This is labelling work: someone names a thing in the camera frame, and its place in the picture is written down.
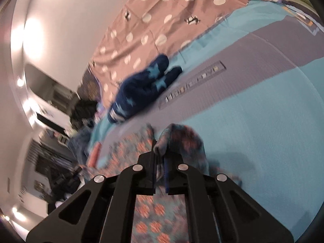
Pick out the blue printed bed sheet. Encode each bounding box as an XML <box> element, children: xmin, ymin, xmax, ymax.
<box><xmin>83</xmin><ymin>0</ymin><xmax>324</xmax><ymax>243</ymax></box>

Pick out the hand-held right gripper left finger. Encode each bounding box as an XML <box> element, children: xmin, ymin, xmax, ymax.
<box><xmin>27</xmin><ymin>139</ymin><xmax>156</xmax><ymax>243</ymax></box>

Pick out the black clothes pile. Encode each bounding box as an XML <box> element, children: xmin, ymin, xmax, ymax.
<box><xmin>70</xmin><ymin>100</ymin><xmax>98</xmax><ymax>129</ymax></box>

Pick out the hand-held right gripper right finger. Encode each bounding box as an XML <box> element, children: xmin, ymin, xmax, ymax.
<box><xmin>163</xmin><ymin>154</ymin><xmax>295</xmax><ymax>243</ymax></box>

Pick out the dark blue blanket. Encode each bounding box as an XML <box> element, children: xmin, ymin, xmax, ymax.
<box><xmin>67</xmin><ymin>128</ymin><xmax>93</xmax><ymax>164</ymax></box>

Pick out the pink folded cloth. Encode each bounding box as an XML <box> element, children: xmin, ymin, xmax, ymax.
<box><xmin>87</xmin><ymin>143</ymin><xmax>102</xmax><ymax>167</ymax></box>

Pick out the pink polka dot sheet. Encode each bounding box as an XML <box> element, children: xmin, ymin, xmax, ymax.
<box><xmin>87</xmin><ymin>0</ymin><xmax>274</xmax><ymax>104</ymax></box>

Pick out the teal floral garment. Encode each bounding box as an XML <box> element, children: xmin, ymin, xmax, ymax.
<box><xmin>85</xmin><ymin>124</ymin><xmax>210</xmax><ymax>243</ymax></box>

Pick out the purple printed mattress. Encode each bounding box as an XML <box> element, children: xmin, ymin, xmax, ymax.
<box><xmin>77</xmin><ymin>67</ymin><xmax>103</xmax><ymax>107</ymax></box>

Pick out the navy star plush blanket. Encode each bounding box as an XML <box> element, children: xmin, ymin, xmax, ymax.
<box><xmin>108</xmin><ymin>54</ymin><xmax>183</xmax><ymax>124</ymax></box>

